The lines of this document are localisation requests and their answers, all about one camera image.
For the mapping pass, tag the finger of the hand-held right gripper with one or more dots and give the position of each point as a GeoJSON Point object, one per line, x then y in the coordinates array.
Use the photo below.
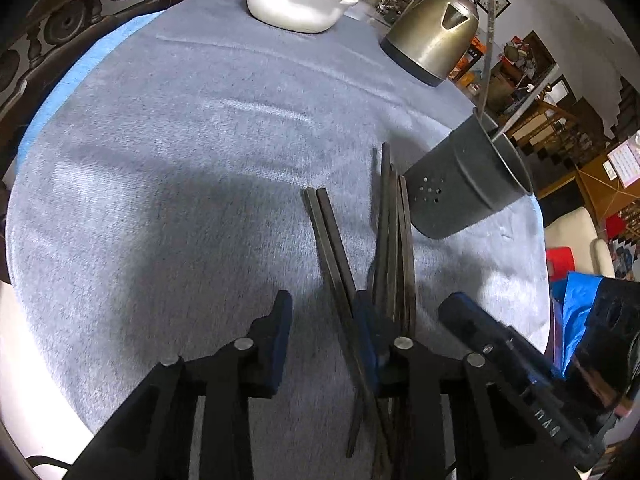
{"type": "Point", "coordinates": [467, 320]}

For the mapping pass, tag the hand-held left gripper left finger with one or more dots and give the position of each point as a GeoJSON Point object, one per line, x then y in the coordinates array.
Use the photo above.
{"type": "Point", "coordinates": [279, 345]}

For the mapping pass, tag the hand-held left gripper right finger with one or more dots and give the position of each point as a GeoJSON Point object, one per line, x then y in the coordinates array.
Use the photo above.
{"type": "Point", "coordinates": [367, 345]}

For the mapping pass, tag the dark grey perforated utensil holder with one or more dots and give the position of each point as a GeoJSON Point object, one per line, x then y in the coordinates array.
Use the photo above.
{"type": "Point", "coordinates": [460, 185]}

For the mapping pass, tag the blue plastic bag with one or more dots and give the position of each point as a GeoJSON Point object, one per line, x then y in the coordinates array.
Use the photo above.
{"type": "Point", "coordinates": [575, 310]}

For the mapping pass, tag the red plastic stool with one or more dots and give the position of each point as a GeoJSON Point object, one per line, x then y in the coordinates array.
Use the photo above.
{"type": "Point", "coordinates": [559, 260]}

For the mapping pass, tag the white chair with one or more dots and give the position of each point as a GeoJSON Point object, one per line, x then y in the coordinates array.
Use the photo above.
{"type": "Point", "coordinates": [575, 230]}

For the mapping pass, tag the wooden stair railing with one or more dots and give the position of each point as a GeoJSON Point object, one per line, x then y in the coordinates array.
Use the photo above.
{"type": "Point", "coordinates": [540, 120]}

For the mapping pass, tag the grey chopstick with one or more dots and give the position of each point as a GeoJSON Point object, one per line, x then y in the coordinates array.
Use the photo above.
{"type": "Point", "coordinates": [525, 105]}
{"type": "Point", "coordinates": [487, 45]}

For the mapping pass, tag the dark wooden cabinet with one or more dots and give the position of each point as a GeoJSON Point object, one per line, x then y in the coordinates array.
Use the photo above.
{"type": "Point", "coordinates": [530, 57]}

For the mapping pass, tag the steel electric kettle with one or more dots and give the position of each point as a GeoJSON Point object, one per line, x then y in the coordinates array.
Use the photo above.
{"type": "Point", "coordinates": [430, 35]}

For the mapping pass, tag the framed picture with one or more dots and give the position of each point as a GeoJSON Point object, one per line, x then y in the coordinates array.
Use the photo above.
{"type": "Point", "coordinates": [495, 1]}

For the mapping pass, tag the blue cloth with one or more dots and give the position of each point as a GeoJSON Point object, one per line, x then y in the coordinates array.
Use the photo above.
{"type": "Point", "coordinates": [65, 85]}

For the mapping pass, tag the white basin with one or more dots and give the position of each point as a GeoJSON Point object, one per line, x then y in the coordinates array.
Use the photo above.
{"type": "Point", "coordinates": [295, 5]}

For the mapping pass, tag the carved dark wooden bench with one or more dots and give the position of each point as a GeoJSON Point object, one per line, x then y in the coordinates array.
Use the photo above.
{"type": "Point", "coordinates": [60, 20]}

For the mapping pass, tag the wall calendar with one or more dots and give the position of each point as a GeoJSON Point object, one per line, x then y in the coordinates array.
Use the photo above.
{"type": "Point", "coordinates": [625, 162]}

